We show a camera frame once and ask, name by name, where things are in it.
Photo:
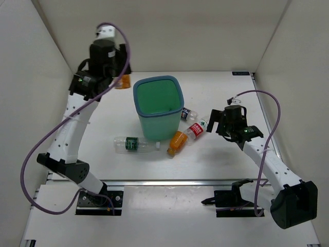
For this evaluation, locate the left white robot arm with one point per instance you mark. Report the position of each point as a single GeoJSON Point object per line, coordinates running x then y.
{"type": "Point", "coordinates": [95, 76]}

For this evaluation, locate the clear bottle green label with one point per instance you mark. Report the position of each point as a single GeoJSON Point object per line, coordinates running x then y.
{"type": "Point", "coordinates": [128, 144]}

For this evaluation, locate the small bottle blue label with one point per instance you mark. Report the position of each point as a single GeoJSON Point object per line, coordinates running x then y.
{"type": "Point", "coordinates": [188, 115]}

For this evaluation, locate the aluminium table edge rail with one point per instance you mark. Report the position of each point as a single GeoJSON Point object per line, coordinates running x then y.
{"type": "Point", "coordinates": [169, 182]}

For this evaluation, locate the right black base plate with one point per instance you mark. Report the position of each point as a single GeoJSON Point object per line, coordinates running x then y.
{"type": "Point", "coordinates": [229, 203]}

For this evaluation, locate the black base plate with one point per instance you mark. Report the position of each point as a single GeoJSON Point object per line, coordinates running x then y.
{"type": "Point", "coordinates": [88, 205]}
{"type": "Point", "coordinates": [229, 203]}

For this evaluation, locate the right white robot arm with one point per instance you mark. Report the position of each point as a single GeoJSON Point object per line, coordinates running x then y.
{"type": "Point", "coordinates": [290, 200]}

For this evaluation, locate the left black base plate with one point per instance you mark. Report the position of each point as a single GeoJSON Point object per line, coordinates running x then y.
{"type": "Point", "coordinates": [88, 205]}

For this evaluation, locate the black label plate right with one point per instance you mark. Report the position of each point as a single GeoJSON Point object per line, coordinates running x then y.
{"type": "Point", "coordinates": [241, 73]}

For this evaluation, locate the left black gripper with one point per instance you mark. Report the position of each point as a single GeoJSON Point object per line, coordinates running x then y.
{"type": "Point", "coordinates": [122, 49]}

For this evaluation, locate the green plastic bin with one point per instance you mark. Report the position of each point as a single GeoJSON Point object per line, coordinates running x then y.
{"type": "Point", "coordinates": [159, 102]}

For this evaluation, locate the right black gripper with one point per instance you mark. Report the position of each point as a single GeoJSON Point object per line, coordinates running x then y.
{"type": "Point", "coordinates": [218, 116]}

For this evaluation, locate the clear bottle red label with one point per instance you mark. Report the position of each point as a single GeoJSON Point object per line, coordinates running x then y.
{"type": "Point", "coordinates": [196, 129]}

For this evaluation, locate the orange juice bottle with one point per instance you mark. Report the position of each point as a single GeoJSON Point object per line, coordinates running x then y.
{"type": "Point", "coordinates": [124, 82]}
{"type": "Point", "coordinates": [177, 143]}

